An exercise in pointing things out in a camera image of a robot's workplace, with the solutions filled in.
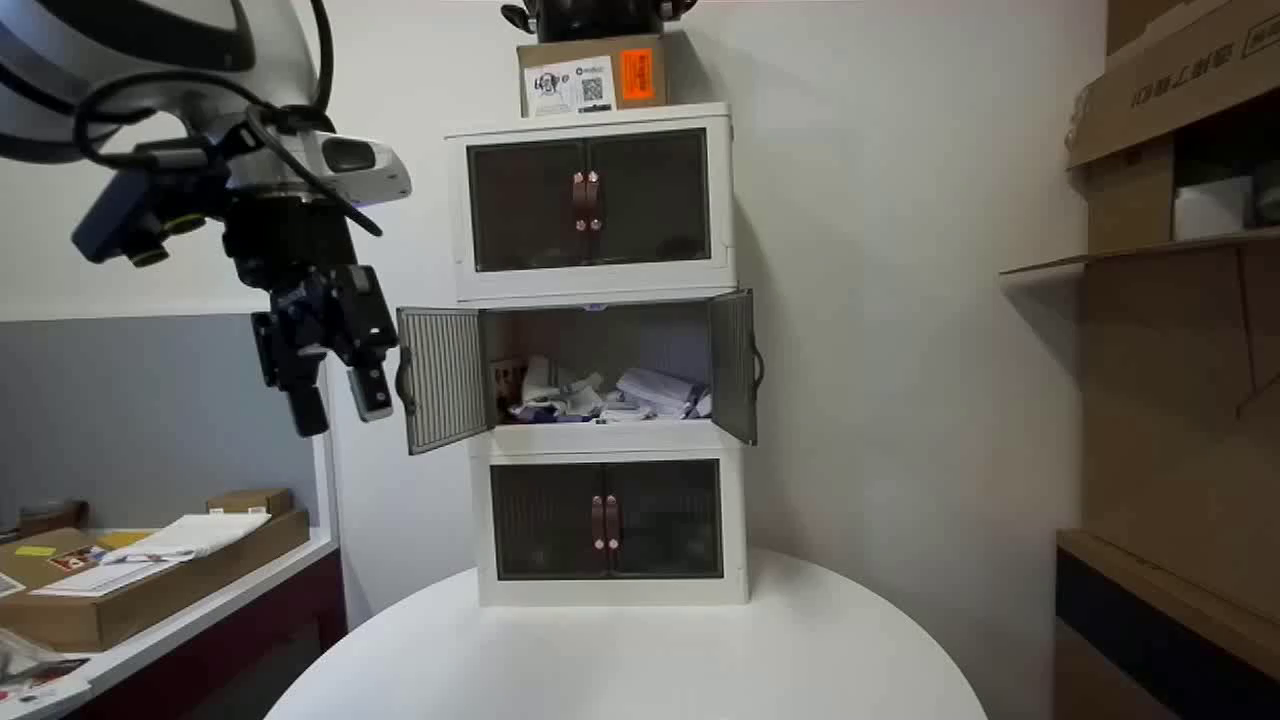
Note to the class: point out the printed cardboard box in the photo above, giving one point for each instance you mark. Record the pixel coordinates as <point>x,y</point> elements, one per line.
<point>1186,73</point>

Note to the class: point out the black device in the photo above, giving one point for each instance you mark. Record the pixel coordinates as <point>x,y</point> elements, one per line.
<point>587,17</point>

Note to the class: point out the white paper sheets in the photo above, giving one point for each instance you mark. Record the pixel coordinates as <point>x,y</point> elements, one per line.
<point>144,554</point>

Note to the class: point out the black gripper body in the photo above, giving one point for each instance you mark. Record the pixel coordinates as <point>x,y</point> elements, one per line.
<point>300,284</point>

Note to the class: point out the white side counter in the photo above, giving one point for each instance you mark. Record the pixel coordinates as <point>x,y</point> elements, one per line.
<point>201,615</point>

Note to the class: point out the cardboard box with orange sticker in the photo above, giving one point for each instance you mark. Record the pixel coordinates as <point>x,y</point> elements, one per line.
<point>587,81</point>

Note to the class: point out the small white box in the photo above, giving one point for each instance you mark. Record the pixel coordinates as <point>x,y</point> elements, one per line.
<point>1212,210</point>

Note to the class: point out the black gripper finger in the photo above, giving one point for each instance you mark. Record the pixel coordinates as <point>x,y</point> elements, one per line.
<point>311,401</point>
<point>375,390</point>

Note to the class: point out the pile of white packets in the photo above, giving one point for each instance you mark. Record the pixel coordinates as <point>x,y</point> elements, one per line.
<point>612,398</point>

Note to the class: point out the grey partition panel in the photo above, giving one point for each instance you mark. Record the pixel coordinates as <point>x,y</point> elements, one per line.
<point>144,401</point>

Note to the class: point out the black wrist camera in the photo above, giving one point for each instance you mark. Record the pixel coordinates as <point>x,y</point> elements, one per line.
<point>115,212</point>

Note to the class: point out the wooden low cabinet dark front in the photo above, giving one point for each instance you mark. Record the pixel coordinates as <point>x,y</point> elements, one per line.
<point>1160,640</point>

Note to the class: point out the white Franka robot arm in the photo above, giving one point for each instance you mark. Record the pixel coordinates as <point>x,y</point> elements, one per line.
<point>82,40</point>

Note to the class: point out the white stackable cabinet unit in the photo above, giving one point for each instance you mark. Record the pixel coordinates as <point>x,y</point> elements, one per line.
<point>594,281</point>
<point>604,588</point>
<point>603,441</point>

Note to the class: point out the flat cardboard tray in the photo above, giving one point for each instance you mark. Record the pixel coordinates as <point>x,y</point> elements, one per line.
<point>120,607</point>

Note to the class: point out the small cardboard box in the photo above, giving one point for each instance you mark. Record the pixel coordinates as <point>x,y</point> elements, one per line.
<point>1129,202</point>

